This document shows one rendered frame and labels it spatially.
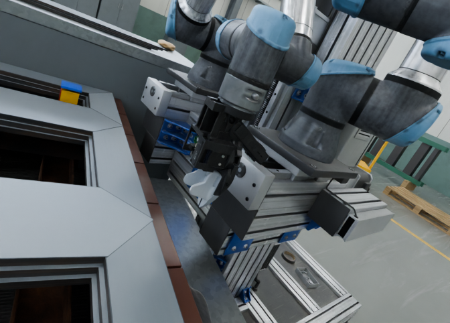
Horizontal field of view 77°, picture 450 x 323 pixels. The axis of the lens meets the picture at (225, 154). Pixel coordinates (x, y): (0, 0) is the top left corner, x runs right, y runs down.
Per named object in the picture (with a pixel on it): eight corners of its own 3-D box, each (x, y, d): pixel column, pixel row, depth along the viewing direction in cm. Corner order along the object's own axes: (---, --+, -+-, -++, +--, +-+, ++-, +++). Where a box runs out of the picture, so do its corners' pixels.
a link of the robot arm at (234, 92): (254, 82, 52) (278, 96, 46) (244, 104, 54) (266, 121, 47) (219, 68, 48) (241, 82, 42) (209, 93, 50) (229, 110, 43)
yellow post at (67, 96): (50, 143, 96) (61, 89, 90) (51, 137, 100) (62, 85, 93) (67, 145, 98) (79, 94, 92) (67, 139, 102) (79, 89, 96)
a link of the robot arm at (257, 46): (282, 21, 49) (310, 25, 42) (256, 82, 53) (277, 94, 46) (244, 1, 46) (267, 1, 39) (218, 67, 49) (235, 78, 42)
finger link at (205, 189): (177, 204, 54) (195, 162, 51) (205, 206, 57) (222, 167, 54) (183, 215, 51) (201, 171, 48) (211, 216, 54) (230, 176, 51)
